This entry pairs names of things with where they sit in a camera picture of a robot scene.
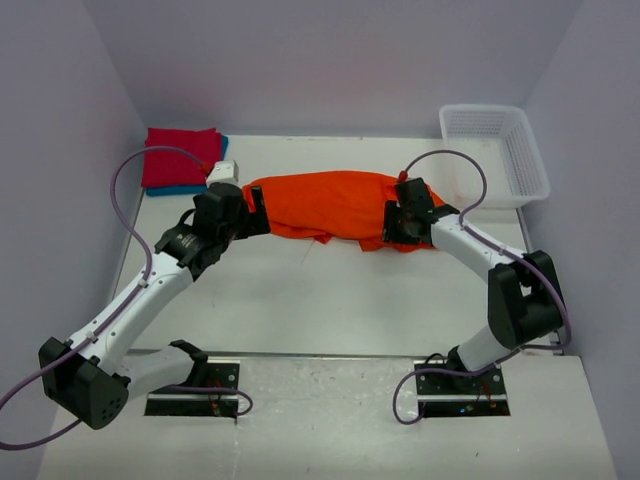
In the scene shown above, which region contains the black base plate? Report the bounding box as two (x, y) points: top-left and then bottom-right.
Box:
(415, 353), (506, 398)
(148, 360), (240, 403)

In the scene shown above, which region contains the folded red t shirt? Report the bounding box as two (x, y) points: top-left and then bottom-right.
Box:
(141, 128), (224, 189)

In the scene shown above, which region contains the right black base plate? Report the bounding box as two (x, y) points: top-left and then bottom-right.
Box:
(415, 353), (506, 398)

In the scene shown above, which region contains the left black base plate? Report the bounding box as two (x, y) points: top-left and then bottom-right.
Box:
(148, 360), (240, 403)

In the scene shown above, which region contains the orange t shirt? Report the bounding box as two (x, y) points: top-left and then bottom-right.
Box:
(242, 170), (429, 253)

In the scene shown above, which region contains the folded blue t shirt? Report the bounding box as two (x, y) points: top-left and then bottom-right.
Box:
(145, 135), (229, 197)

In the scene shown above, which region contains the white plastic basket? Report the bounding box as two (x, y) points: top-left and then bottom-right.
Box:
(439, 104), (551, 209)

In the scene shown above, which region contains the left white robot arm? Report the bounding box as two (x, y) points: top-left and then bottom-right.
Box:
(38, 183), (270, 430)

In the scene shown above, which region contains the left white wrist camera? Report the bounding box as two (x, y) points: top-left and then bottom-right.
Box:
(206, 160), (239, 187)

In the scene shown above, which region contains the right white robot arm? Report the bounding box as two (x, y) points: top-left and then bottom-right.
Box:
(383, 178), (570, 377)

